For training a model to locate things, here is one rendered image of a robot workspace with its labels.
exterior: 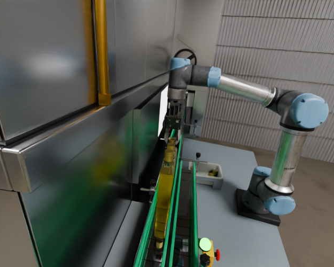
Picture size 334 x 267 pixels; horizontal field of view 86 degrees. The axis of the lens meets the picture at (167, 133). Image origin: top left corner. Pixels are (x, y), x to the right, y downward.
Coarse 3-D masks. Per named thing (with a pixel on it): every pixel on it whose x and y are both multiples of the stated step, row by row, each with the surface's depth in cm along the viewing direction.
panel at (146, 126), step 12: (156, 96) 96; (144, 108) 71; (156, 108) 101; (144, 120) 74; (156, 120) 107; (144, 132) 77; (156, 132) 113; (144, 144) 80; (144, 156) 84; (144, 168) 88; (132, 180) 79
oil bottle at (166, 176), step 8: (168, 168) 73; (160, 176) 74; (168, 176) 73; (160, 184) 75; (168, 184) 75; (160, 192) 77; (168, 192) 76; (160, 200) 78; (168, 200) 78; (168, 208) 80
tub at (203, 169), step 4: (192, 164) 129; (200, 164) 128; (204, 164) 128; (208, 164) 127; (212, 164) 127; (216, 164) 127; (188, 168) 119; (200, 168) 129; (204, 168) 129; (208, 168) 128; (212, 168) 128; (216, 168) 127; (220, 168) 122; (200, 172) 128; (204, 172) 129; (208, 172) 129; (212, 172) 129; (220, 172) 119; (200, 176) 113; (204, 176) 113; (208, 176) 112; (212, 176) 112; (216, 176) 125; (220, 176) 117
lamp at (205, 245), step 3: (201, 240) 71; (204, 240) 70; (207, 240) 71; (201, 243) 70; (204, 243) 69; (207, 243) 69; (210, 243) 70; (201, 246) 69; (204, 246) 69; (207, 246) 69; (210, 246) 69; (201, 249) 70; (204, 249) 69; (207, 249) 69
